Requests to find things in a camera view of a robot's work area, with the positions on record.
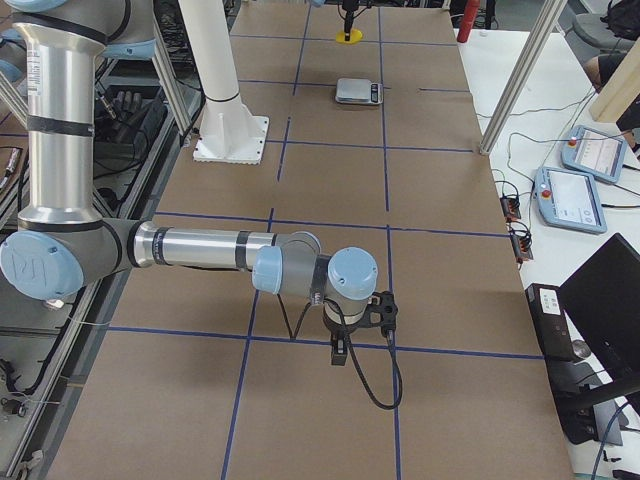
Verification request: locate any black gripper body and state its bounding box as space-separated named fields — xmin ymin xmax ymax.
xmin=341 ymin=0 xmax=358 ymax=12
xmin=323 ymin=303 xmax=356 ymax=345

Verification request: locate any yellow mango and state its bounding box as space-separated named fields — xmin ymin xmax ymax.
xmin=335 ymin=28 xmax=363 ymax=45

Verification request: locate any blue tape strip lengthwise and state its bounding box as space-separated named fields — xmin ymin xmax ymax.
xmin=376 ymin=6 xmax=404 ymax=480

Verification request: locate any silver electronic kitchen scale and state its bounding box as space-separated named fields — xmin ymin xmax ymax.
xmin=335 ymin=78 xmax=384 ymax=105

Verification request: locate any red cylinder bottle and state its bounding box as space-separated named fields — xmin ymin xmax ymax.
xmin=457 ymin=0 xmax=480 ymax=43

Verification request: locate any near orange circuit board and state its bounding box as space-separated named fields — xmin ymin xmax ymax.
xmin=508 ymin=221 xmax=533 ymax=264

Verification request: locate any orange circuit board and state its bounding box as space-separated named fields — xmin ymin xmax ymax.
xmin=508 ymin=221 xmax=533 ymax=264
xmin=500 ymin=180 xmax=521 ymax=222

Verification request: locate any black mini computer box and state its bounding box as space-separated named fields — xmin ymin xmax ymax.
xmin=525 ymin=283 xmax=578 ymax=363

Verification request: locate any far orange circuit board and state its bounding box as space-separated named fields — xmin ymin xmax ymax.
xmin=500 ymin=180 xmax=521 ymax=222

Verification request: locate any blue tape strip crosswise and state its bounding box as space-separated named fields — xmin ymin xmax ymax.
xmin=107 ymin=326 xmax=544 ymax=361

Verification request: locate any seated person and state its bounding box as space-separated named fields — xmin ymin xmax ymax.
xmin=585 ymin=0 xmax=639 ymax=92

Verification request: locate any near blue teach pendant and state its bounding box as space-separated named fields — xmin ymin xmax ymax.
xmin=534 ymin=167 xmax=607 ymax=234

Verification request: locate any blue teach pendant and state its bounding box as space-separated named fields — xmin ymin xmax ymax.
xmin=534 ymin=167 xmax=607 ymax=234
xmin=561 ymin=125 xmax=628 ymax=184

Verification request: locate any black monitor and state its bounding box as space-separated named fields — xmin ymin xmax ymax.
xmin=560 ymin=233 xmax=639 ymax=379

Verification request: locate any far blue teach pendant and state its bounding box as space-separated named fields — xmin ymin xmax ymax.
xmin=561 ymin=125 xmax=628 ymax=184

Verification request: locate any wooden board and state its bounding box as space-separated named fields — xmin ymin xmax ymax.
xmin=589 ymin=40 xmax=640 ymax=123

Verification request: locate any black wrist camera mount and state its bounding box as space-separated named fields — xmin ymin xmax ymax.
xmin=359 ymin=291 xmax=398 ymax=339

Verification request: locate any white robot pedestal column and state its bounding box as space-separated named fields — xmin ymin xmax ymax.
xmin=179 ymin=0 xmax=269 ymax=165

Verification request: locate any aluminium frame post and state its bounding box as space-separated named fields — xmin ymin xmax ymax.
xmin=479 ymin=0 xmax=567 ymax=155

